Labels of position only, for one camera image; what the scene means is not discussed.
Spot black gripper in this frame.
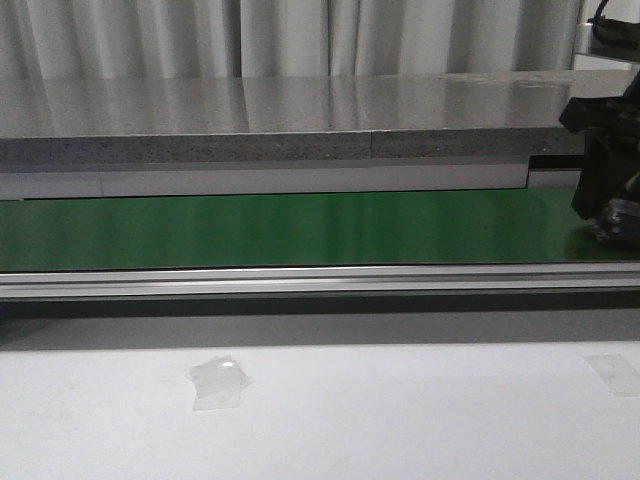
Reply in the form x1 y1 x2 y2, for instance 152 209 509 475
559 78 639 219

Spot green conveyor belt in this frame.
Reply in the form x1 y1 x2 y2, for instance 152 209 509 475
1 188 639 273

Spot grey speckled stone countertop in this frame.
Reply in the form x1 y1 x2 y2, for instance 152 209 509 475
1 70 632 170

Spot flat clear tape strip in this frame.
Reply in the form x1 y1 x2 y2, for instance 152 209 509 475
584 354 640 398

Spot crumpled clear tape piece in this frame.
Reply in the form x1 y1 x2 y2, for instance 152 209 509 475
188 356 252 411

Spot white cabinet panel under counter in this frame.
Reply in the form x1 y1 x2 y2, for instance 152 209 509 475
1 155 581 200

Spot white pleated curtain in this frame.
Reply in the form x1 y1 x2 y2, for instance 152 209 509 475
1 1 597 80

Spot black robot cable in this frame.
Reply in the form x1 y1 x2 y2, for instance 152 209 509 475
585 0 640 51

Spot aluminium conveyor side rail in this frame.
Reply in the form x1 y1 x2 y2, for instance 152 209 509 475
1 262 639 300

